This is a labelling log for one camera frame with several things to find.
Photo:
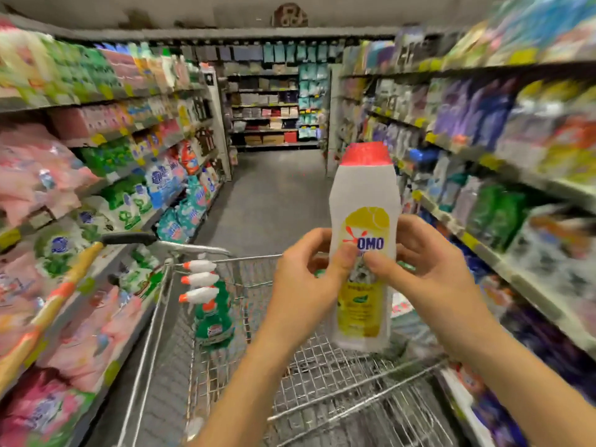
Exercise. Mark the row of yellow-capped cleaner bottles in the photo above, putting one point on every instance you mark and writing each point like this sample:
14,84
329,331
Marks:
549,135

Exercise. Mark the person's left forearm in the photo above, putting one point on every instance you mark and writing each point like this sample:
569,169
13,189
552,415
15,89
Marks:
247,395

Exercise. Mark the round patterned wall ornament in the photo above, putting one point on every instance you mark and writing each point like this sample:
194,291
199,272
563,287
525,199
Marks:
290,15

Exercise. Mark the cluster of green cleaner bottles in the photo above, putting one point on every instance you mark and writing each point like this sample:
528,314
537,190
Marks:
498,218

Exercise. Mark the row of purple cleaner bottles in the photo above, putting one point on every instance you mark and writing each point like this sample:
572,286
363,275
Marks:
470,111

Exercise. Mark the white red-capped cleaner bottle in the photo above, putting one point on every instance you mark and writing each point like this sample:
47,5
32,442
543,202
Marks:
365,191

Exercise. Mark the person's right hand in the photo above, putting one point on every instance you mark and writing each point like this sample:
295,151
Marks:
438,293

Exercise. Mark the stack of pink detergent pouches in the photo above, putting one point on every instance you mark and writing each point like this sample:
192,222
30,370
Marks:
37,172

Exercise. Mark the distant store shelving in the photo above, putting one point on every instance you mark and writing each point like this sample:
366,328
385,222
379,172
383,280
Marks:
270,97

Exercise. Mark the row of green white pouches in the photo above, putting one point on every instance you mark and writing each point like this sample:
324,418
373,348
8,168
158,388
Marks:
112,205

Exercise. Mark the store shelving with refill pouches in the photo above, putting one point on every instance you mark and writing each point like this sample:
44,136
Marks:
93,186

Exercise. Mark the row of teal blue pouches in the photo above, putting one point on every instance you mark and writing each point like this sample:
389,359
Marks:
182,205

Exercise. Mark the clear-wrapped white bottle pack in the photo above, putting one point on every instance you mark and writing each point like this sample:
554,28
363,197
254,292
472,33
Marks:
554,246

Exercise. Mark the grey shopping cart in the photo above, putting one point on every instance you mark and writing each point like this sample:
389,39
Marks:
326,395

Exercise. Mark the person's left hand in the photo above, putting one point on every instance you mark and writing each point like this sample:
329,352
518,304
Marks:
303,293

